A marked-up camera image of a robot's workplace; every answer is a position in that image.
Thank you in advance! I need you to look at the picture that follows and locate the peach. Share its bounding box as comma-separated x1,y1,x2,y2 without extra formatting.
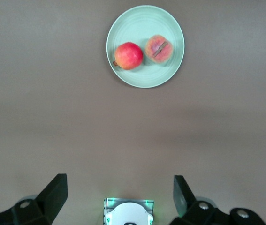
144,34,174,64

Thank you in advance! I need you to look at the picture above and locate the green round plate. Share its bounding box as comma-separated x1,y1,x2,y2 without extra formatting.
106,5,185,89

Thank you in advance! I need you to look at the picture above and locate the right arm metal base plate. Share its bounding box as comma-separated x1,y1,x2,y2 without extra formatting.
103,197,155,225

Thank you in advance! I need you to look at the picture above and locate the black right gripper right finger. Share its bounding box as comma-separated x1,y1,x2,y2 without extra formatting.
170,175,266,225

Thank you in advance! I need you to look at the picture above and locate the red pomegranate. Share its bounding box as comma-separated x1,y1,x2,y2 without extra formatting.
113,42,144,71

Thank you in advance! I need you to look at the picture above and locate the brown table cover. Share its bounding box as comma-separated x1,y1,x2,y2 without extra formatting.
0,0,266,225

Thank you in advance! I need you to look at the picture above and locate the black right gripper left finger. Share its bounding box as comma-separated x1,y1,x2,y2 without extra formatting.
0,173,68,225

